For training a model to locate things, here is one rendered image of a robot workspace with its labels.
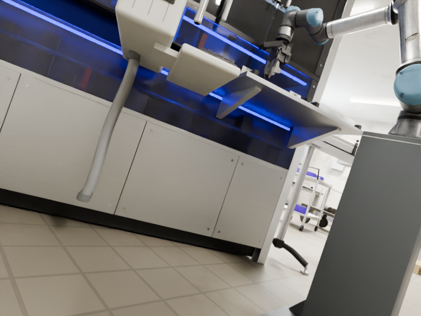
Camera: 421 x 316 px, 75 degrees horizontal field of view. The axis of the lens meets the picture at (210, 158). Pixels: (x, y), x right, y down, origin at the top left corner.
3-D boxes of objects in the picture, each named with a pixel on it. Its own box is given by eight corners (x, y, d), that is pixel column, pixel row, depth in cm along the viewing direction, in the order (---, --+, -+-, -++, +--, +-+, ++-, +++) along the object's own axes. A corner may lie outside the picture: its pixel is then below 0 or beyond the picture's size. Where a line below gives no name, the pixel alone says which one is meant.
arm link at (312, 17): (328, 18, 131) (307, 21, 139) (319, 2, 123) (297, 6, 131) (322, 33, 131) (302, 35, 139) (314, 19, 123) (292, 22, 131)
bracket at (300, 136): (286, 147, 168) (293, 126, 168) (290, 148, 169) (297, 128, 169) (329, 152, 136) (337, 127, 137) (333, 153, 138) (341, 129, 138)
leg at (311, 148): (268, 243, 197) (303, 142, 199) (278, 246, 201) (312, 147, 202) (275, 249, 189) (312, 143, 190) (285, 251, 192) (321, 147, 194)
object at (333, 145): (298, 136, 181) (306, 113, 182) (284, 135, 196) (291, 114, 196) (366, 167, 207) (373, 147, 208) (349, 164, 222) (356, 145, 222)
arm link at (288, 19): (298, 3, 131) (283, 5, 137) (291, 24, 131) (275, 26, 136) (305, 13, 136) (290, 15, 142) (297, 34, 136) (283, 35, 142)
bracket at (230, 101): (215, 116, 149) (223, 94, 149) (220, 118, 150) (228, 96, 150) (245, 115, 118) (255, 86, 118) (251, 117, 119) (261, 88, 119)
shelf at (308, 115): (204, 89, 153) (205, 86, 153) (299, 133, 180) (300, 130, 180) (245, 75, 109) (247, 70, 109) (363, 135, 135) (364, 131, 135)
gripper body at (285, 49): (287, 64, 135) (296, 41, 135) (274, 56, 132) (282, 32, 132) (279, 67, 142) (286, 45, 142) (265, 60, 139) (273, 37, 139)
